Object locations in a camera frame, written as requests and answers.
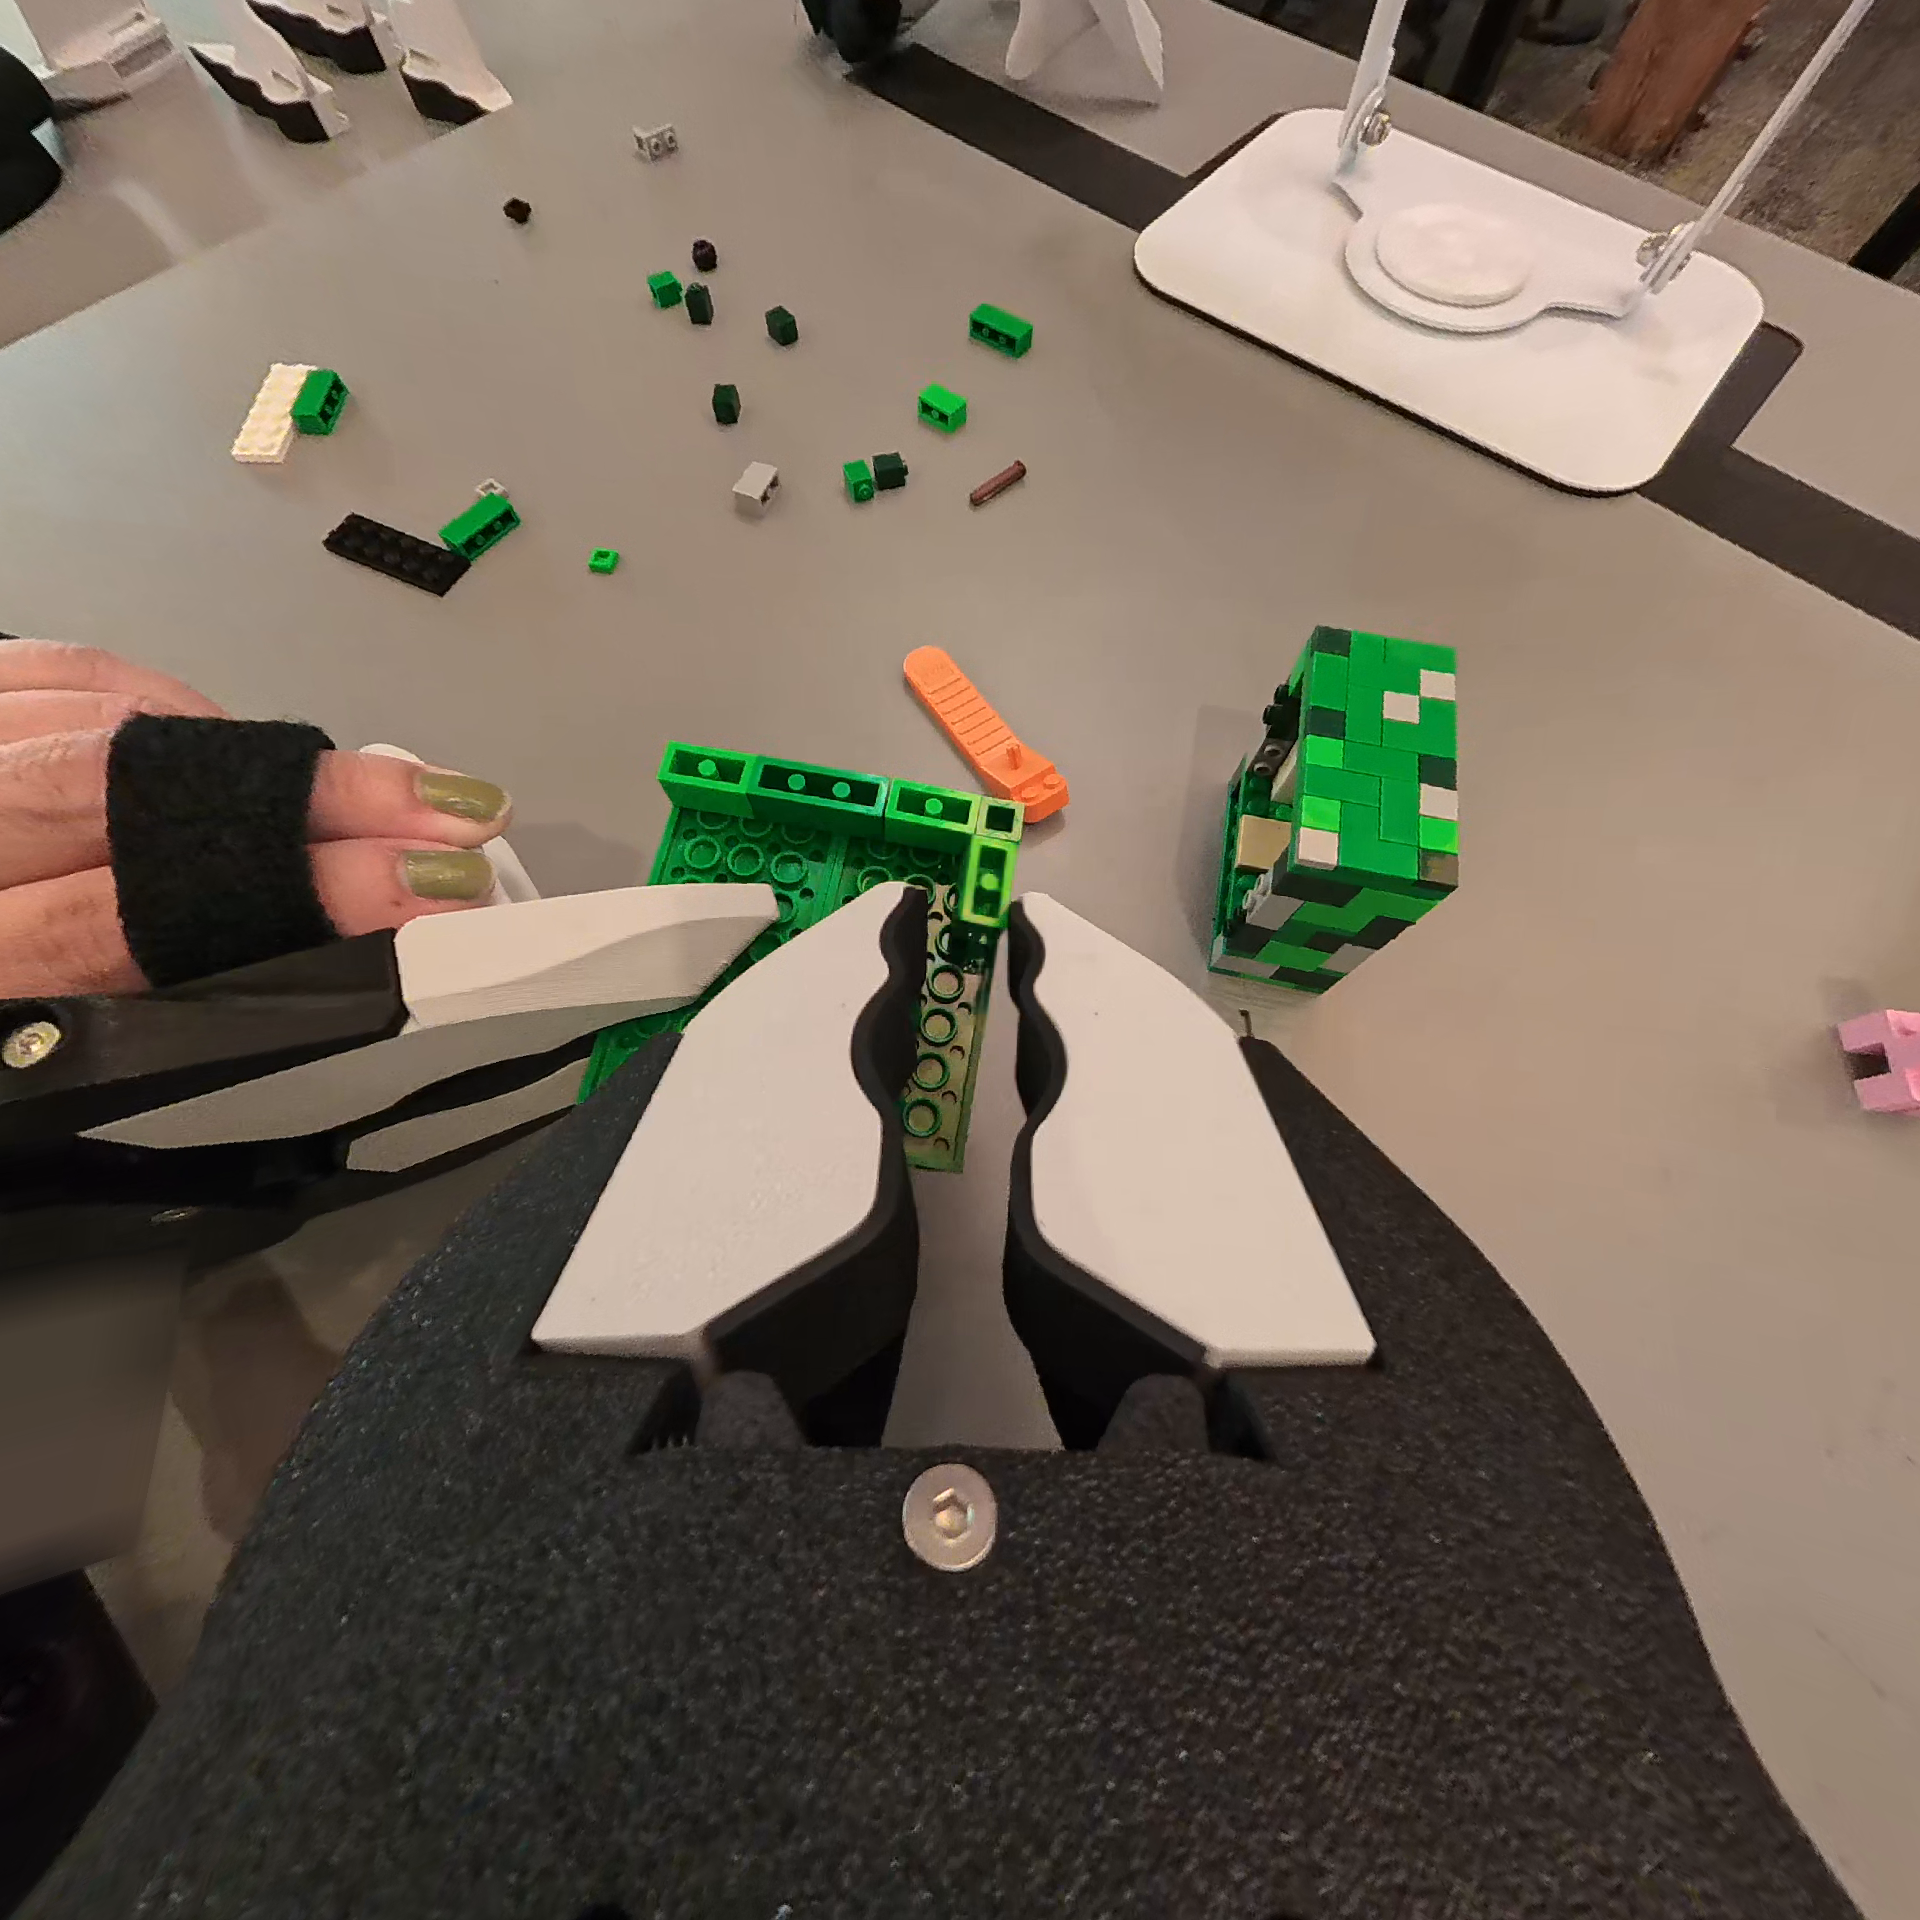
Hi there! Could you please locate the white wedge-shaped part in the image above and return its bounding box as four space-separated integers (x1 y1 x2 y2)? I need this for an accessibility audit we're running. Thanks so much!
192 0 355 145
257 0 395 73
387 0 515 126

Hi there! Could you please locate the orange brick separator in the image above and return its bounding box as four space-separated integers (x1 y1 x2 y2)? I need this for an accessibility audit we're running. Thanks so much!
902 644 1073 826

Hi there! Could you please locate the white lego plate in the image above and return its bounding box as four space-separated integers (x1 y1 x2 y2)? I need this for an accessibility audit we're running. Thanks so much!
228 364 313 471

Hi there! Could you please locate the green blocky lego build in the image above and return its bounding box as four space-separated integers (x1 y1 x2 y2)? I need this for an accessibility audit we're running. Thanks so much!
1210 623 1460 995

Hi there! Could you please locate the black lego plate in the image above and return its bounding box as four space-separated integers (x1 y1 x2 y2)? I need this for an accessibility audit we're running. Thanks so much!
323 513 474 601

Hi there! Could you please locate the black bag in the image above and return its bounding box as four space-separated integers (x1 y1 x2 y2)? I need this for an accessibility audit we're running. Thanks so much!
800 0 921 67

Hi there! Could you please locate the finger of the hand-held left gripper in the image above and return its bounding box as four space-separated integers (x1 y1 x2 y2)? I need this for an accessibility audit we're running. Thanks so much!
343 1070 596 1178
82 882 785 1151

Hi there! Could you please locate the black object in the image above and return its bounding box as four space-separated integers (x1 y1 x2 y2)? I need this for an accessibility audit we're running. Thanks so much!
0 46 64 233

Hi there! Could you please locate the person's left hand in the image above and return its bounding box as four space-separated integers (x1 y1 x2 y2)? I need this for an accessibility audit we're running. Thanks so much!
0 636 518 1001

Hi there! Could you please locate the white phone holder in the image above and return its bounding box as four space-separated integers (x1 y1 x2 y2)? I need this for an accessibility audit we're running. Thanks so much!
999 0 1170 107

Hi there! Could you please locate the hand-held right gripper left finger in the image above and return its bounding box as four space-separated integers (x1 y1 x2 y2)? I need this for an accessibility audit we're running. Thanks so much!
532 882 931 1446

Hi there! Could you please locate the pink lego pig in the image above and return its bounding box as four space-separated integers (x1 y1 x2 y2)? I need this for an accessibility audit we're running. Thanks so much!
1835 1007 1920 1116

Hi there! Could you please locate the wooden desk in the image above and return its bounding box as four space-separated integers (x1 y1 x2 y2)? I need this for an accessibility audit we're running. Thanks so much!
1582 0 1776 166

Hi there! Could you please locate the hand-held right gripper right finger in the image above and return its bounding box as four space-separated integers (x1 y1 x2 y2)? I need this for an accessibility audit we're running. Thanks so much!
1002 894 1377 1451

